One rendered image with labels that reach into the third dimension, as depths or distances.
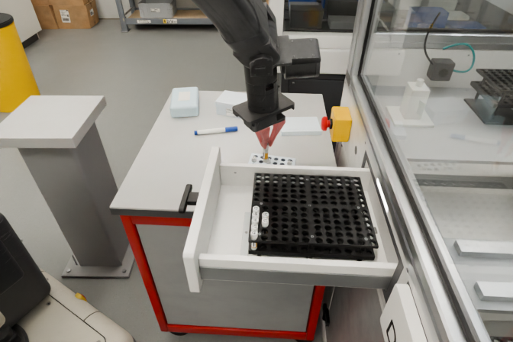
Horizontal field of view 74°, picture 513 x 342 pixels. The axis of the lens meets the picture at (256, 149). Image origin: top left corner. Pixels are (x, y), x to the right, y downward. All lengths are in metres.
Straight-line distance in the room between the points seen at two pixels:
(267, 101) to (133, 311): 1.22
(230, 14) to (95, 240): 1.34
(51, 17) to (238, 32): 4.71
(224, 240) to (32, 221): 1.59
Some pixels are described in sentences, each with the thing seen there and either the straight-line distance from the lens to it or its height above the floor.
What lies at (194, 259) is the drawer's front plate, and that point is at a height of 0.92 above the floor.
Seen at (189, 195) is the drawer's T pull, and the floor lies 0.91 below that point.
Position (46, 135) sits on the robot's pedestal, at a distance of 1.27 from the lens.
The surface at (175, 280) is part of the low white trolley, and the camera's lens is 1.15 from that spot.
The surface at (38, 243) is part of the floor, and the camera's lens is 2.04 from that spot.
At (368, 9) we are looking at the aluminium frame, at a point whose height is 1.16.
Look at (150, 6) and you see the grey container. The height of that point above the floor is 0.27.
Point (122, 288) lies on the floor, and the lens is 1.71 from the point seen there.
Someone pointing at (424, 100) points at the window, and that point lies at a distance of 0.56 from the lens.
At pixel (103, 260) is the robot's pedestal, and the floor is 0.06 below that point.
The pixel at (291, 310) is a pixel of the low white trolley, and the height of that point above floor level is 0.28.
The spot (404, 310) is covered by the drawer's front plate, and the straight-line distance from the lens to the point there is 0.55.
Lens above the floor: 1.38
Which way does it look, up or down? 37 degrees down
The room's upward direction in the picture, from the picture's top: straight up
